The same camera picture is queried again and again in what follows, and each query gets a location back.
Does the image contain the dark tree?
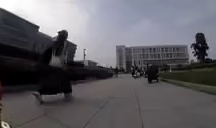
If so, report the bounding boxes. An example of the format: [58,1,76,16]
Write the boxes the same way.
[190,32,210,65]

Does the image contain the pale kerb strip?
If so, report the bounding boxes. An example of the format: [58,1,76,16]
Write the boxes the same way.
[160,77,216,97]

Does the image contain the dark hedge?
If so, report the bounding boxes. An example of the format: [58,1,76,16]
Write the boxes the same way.
[0,55,114,87]

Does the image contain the grey paved road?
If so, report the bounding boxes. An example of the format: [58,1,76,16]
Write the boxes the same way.
[1,73,216,128]

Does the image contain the pole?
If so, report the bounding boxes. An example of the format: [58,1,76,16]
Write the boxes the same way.
[82,48,87,62]

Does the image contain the dark vehicle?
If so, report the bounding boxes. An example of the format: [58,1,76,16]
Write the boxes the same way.
[146,64,160,84]

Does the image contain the group of people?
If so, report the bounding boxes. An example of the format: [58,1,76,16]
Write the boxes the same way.
[130,64,146,80]

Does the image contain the green grass bank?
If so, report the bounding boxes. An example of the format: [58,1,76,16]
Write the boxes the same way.
[160,66,216,88]

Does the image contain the pale multi-storey building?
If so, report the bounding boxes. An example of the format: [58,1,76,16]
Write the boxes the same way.
[115,44,190,73]

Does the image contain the dark glass building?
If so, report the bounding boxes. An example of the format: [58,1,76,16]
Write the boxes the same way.
[0,7,78,64]

